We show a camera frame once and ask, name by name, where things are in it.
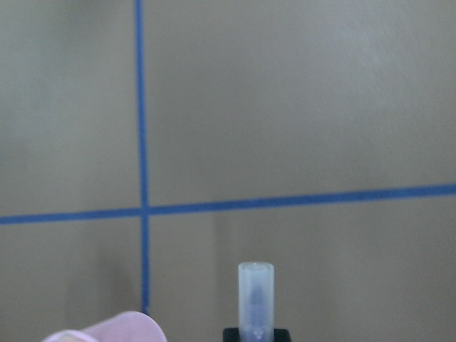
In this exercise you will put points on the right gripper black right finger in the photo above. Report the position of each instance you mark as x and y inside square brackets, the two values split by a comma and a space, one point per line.
[281, 335]

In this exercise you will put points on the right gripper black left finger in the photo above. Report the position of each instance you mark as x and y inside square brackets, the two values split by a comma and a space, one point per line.
[231, 335]

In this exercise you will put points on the purple highlighter pen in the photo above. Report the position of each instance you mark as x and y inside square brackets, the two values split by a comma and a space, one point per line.
[256, 301]

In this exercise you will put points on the pink mesh pen holder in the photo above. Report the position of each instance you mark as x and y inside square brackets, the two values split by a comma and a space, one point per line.
[126, 326]

